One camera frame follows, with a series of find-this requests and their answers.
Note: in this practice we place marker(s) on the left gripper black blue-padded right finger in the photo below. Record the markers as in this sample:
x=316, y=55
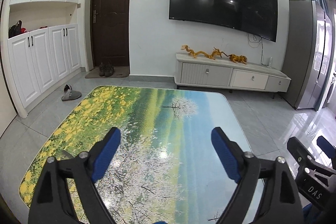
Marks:
x=279, y=202

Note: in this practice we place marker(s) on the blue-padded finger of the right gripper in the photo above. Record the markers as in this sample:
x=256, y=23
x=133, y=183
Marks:
x=326, y=147

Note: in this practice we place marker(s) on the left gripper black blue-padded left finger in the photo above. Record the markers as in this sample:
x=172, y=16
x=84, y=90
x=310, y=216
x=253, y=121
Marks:
x=52, y=202

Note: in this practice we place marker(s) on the black das finger of the right gripper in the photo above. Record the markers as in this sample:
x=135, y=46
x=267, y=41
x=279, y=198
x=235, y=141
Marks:
x=315, y=181

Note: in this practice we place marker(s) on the blue gloved hand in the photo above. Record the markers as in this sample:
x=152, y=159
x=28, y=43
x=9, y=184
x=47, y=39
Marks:
x=312, y=215

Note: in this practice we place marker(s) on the white power strip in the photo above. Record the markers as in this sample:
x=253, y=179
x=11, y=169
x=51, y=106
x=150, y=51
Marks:
x=270, y=62

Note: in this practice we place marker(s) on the grey slipper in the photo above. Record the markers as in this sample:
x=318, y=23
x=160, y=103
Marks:
x=70, y=94

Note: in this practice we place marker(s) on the grey refrigerator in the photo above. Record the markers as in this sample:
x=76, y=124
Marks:
x=308, y=53

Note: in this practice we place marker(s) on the golden tiger figurine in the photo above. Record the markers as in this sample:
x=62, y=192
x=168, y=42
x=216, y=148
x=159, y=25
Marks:
x=238, y=59

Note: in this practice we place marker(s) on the white grey tv cabinet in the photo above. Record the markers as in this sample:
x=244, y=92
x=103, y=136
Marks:
x=224, y=74

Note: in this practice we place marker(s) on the white lower cabinet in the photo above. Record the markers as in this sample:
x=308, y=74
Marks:
x=41, y=58

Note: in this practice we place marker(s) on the brown shoes pair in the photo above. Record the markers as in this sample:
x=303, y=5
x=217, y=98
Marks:
x=106, y=70

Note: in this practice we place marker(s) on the golden dragon figurine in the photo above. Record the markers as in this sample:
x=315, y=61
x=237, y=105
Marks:
x=216, y=52

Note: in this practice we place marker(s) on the brown door mat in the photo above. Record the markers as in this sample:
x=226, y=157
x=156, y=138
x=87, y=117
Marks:
x=116, y=72

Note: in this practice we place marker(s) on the black bag on shelf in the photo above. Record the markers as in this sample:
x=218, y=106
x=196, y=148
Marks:
x=16, y=29

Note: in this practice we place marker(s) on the dark brown entrance door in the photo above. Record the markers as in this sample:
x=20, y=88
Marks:
x=110, y=32

